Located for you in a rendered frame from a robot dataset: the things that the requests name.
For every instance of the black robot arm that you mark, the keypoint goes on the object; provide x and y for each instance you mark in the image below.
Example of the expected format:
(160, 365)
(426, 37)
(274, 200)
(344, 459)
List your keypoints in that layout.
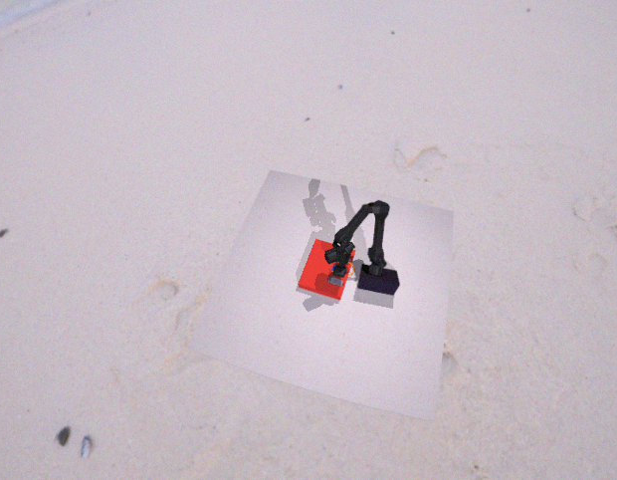
(344, 235)

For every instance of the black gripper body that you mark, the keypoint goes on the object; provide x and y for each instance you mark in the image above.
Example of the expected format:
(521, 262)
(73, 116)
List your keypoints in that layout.
(340, 270)

